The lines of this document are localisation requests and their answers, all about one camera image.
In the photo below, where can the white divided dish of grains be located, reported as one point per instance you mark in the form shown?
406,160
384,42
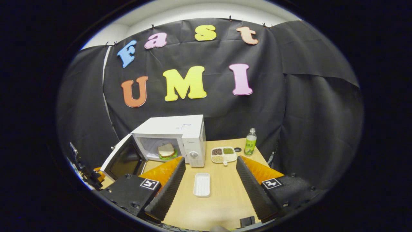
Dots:
223,154

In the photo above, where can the white microwave oven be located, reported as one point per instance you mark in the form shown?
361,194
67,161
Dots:
173,127

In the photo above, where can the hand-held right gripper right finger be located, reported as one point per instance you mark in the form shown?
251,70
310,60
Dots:
254,193

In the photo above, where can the white rectangular tray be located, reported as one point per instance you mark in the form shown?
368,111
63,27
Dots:
201,185

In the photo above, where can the black backdrop cloth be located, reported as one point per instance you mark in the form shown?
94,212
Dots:
273,96

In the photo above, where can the row of black cloth clips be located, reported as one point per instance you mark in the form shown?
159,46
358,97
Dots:
230,17

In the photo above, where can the white bread slice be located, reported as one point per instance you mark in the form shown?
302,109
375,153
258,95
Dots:
166,149

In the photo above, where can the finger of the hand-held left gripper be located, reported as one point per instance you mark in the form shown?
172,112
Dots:
100,175

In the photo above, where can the green drink bottle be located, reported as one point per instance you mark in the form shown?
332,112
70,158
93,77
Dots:
250,145

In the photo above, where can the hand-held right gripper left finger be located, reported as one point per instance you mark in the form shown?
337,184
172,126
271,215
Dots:
167,193

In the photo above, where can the green lettuce leaf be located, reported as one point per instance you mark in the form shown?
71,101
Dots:
169,158

